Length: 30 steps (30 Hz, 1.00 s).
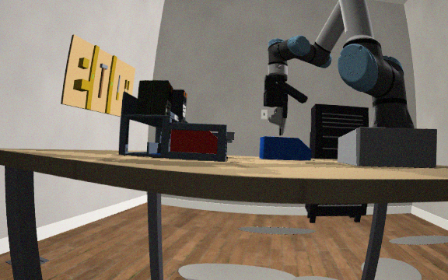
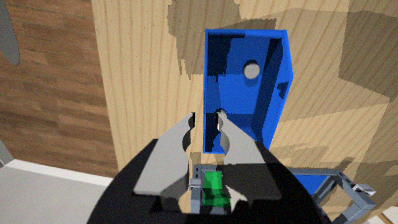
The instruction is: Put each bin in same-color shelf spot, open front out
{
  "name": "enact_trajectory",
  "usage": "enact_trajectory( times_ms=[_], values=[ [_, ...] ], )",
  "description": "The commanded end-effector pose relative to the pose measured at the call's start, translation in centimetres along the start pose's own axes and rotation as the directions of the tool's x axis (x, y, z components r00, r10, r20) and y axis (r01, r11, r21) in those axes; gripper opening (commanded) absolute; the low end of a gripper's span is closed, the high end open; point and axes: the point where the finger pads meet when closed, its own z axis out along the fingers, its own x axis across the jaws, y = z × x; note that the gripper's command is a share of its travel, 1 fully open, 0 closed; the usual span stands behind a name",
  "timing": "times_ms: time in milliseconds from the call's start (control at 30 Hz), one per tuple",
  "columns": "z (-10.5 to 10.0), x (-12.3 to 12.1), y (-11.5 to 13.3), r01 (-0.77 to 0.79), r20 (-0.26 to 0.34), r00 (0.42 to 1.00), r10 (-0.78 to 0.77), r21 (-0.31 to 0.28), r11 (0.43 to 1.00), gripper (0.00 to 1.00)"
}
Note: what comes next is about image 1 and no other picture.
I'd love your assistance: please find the dark grey case with orange latches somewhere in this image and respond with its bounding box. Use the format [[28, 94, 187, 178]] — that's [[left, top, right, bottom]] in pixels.
[[171, 89, 187, 120]]

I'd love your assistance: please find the blue bin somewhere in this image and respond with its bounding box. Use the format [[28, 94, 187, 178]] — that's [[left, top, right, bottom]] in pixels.
[[259, 136, 310, 160]]

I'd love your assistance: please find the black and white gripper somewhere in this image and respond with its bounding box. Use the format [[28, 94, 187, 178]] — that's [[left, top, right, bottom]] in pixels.
[[264, 75, 288, 135]]

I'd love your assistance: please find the grey metal shelf rack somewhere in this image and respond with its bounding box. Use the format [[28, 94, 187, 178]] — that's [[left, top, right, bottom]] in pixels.
[[119, 92, 235, 162]]

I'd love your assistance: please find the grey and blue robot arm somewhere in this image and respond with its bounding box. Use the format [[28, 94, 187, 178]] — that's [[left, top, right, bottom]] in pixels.
[[268, 0, 415, 128]]

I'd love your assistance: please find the olive green case with orange latches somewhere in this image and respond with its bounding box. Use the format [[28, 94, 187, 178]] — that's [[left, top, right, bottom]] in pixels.
[[136, 80, 173, 115]]

